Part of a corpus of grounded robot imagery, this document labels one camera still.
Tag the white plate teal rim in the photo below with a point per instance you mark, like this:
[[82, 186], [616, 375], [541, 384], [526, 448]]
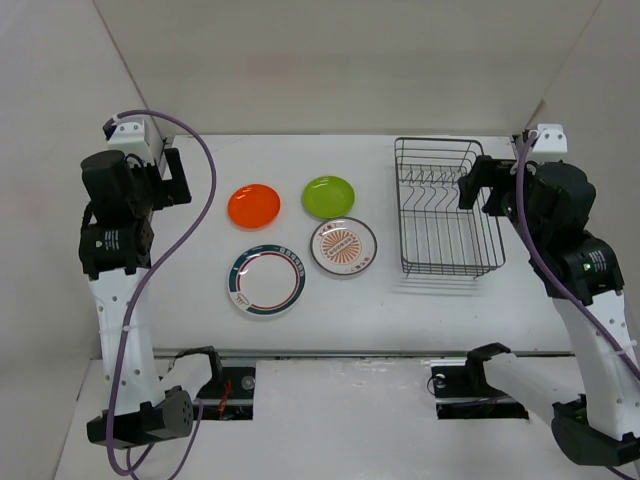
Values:
[[266, 280]]

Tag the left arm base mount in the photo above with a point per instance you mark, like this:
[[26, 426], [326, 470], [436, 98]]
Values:
[[232, 397]]

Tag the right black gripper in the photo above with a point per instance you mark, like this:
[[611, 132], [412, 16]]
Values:
[[487, 172]]

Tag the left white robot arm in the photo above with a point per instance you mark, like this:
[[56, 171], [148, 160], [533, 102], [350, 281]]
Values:
[[115, 252]]

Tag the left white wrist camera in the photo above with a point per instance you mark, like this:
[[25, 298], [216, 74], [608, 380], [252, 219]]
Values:
[[131, 137]]

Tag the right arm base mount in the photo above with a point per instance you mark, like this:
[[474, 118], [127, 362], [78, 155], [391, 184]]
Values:
[[456, 398]]

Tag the white plate orange sunburst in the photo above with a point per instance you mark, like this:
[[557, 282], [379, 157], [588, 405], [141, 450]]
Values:
[[344, 246]]

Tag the green plastic plate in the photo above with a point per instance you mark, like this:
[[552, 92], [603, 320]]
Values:
[[328, 197]]

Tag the orange plastic plate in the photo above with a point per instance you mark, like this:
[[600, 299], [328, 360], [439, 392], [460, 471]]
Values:
[[254, 206]]

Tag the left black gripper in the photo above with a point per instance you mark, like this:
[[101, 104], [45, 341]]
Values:
[[174, 189]]

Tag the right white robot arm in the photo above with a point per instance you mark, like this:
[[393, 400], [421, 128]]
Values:
[[549, 205]]

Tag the dark wire dish rack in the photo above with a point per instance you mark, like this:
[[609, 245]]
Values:
[[436, 236]]

